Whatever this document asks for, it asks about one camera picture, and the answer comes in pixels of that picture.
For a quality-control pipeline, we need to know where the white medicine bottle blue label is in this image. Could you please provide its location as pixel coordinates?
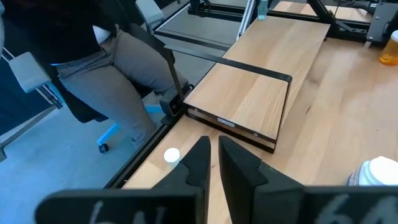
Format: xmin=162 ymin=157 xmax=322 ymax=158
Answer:
xmin=346 ymin=156 xmax=398 ymax=187

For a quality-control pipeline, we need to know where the black aluminium table frame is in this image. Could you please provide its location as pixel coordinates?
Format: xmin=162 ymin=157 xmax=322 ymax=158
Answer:
xmin=104 ymin=0 xmax=374 ymax=190

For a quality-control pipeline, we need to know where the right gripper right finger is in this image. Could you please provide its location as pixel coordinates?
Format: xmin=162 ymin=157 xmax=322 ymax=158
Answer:
xmin=218 ymin=136 xmax=398 ymax=224

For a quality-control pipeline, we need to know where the silver aluminium bracket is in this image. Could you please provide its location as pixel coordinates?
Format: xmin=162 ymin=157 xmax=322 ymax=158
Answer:
xmin=236 ymin=0 xmax=257 ymax=40

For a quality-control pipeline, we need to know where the orange pill bottle white cap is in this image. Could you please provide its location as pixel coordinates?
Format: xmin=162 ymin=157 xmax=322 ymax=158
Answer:
xmin=378 ymin=29 xmax=398 ymax=67

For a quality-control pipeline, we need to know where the black table-level camera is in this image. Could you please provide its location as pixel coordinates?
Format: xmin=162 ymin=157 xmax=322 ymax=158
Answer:
xmin=159 ymin=83 xmax=191 ymax=126

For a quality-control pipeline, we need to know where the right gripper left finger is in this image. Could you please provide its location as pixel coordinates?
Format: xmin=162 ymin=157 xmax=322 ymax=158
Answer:
xmin=34 ymin=136 xmax=211 ymax=224

